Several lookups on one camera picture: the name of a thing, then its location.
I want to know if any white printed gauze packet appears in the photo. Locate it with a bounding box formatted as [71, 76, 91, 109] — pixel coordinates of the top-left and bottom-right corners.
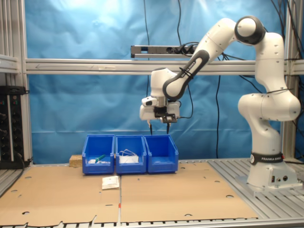
[101, 176, 120, 190]

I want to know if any pale surgical face mask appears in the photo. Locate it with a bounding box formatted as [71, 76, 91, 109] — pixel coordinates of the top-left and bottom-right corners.
[118, 149, 140, 164]

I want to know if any blue plastic storage bin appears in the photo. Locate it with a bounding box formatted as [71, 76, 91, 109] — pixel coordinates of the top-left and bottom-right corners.
[114, 134, 147, 175]
[82, 134, 116, 176]
[144, 134, 179, 174]

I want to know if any brown cardboard sheet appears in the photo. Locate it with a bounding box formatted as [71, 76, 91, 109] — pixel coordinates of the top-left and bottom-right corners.
[120, 161, 259, 224]
[0, 165, 121, 227]

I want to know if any chipboard wooden board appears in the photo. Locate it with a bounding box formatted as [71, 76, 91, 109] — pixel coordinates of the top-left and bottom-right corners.
[69, 154, 84, 168]

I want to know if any black socket rack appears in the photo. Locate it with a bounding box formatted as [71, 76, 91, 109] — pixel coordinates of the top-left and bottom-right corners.
[0, 85, 30, 170]

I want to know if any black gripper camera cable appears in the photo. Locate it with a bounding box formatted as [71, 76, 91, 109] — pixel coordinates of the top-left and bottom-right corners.
[175, 68, 193, 119]

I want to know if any thin black hanging cable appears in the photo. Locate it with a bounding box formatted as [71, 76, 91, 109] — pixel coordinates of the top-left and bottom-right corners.
[143, 0, 151, 60]
[215, 75, 221, 159]
[177, 0, 183, 47]

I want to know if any horizontal aluminium frame beam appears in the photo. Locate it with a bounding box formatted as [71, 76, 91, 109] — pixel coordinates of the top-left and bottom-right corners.
[25, 58, 304, 76]

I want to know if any aluminium frame post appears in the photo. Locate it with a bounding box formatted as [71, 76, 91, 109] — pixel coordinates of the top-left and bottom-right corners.
[282, 0, 304, 162]
[0, 0, 33, 164]

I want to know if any black cable bundle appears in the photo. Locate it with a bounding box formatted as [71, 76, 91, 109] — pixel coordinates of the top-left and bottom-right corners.
[270, 0, 304, 133]

